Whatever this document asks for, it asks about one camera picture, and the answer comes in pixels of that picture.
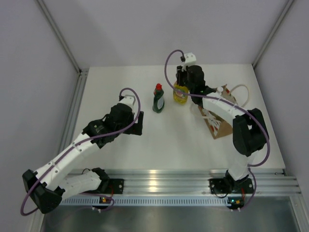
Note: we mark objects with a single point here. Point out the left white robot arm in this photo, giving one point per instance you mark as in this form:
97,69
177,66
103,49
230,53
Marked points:
49,185

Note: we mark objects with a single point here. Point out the left aluminium frame post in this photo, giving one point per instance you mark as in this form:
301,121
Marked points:
58,34

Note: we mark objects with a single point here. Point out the clear red-capped bottle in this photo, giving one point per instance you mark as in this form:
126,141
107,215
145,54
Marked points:
179,94

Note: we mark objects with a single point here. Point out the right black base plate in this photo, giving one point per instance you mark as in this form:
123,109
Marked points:
218,186

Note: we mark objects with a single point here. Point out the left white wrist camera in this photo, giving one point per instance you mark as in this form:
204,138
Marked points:
128,100

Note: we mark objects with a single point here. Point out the aluminium frame post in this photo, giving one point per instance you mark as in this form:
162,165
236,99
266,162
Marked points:
58,34
273,32

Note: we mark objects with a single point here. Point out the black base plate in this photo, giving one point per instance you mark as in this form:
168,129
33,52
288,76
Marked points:
218,186
115,186

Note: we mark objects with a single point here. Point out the green dish soap bottle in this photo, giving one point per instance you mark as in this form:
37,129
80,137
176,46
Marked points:
158,102

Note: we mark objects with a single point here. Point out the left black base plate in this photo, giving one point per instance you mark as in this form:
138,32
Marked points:
115,186

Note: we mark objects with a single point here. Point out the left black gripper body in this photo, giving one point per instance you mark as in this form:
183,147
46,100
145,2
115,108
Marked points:
135,129

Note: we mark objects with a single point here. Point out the white slotted cable duct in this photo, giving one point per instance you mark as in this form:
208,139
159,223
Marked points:
152,201

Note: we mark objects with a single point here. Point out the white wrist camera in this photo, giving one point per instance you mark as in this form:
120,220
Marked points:
128,100
188,59

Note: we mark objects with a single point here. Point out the right aluminium frame post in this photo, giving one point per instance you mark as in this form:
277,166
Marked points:
273,32

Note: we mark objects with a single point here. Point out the aluminium mounting rail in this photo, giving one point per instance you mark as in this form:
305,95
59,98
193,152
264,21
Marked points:
197,182

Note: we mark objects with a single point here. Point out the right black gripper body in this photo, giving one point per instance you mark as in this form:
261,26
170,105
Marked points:
182,77

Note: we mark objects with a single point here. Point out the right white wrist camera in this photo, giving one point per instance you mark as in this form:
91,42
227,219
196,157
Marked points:
188,59

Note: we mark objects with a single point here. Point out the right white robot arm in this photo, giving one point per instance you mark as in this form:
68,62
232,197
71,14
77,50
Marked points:
249,132

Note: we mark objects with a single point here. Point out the cream pump lotion bottle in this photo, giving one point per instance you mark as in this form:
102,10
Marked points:
219,90

